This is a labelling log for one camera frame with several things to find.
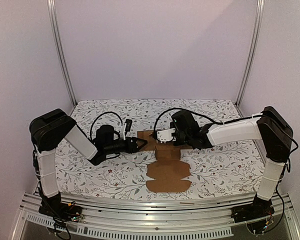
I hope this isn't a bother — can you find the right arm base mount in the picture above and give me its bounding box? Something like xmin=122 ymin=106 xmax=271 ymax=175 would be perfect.
xmin=230 ymin=194 xmax=275 ymax=223

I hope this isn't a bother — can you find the right aluminium frame post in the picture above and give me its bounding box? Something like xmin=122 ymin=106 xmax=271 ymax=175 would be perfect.
xmin=235 ymin=0 xmax=265 ymax=108

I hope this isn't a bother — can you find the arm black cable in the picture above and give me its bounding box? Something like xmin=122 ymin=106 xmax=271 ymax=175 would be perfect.
xmin=89 ymin=111 xmax=125 ymax=141
xmin=152 ymin=107 xmax=263 ymax=137

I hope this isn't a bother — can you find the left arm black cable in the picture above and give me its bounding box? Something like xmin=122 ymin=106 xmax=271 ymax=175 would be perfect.
xmin=89 ymin=111 xmax=125 ymax=141

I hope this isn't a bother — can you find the left aluminium frame post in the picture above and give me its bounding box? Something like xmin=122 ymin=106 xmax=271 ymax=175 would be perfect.
xmin=47 ymin=0 xmax=78 ymax=107

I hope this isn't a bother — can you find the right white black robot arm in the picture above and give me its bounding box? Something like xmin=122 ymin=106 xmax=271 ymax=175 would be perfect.
xmin=171 ymin=106 xmax=295 ymax=218

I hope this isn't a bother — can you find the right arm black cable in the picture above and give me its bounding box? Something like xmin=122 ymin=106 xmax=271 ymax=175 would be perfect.
xmin=152 ymin=107 xmax=263 ymax=137

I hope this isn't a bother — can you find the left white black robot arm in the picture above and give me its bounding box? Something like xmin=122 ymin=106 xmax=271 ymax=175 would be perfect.
xmin=29 ymin=108 xmax=148 ymax=217

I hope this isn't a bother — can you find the aluminium front rail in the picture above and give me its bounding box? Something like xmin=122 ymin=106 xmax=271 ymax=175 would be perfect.
xmin=11 ymin=192 xmax=300 ymax=240

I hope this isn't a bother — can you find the floral patterned table mat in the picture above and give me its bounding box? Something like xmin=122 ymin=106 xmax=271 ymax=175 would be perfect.
xmin=38 ymin=98 xmax=275 ymax=201

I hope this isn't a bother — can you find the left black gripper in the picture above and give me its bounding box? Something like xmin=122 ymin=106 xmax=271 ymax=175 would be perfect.
xmin=104 ymin=136 xmax=148 ymax=155

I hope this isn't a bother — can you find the brown cardboard box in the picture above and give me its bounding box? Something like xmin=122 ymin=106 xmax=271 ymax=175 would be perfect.
xmin=137 ymin=130 xmax=192 ymax=193

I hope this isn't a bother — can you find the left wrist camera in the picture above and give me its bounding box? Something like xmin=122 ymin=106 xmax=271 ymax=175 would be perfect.
xmin=119 ymin=119 xmax=133 ymax=140

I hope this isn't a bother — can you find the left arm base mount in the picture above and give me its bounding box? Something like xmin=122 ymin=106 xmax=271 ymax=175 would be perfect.
xmin=38 ymin=194 xmax=83 ymax=222

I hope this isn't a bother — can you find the aluminium frame post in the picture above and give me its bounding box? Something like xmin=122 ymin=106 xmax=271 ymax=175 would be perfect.
xmin=235 ymin=0 xmax=265 ymax=108
xmin=47 ymin=0 xmax=78 ymax=107

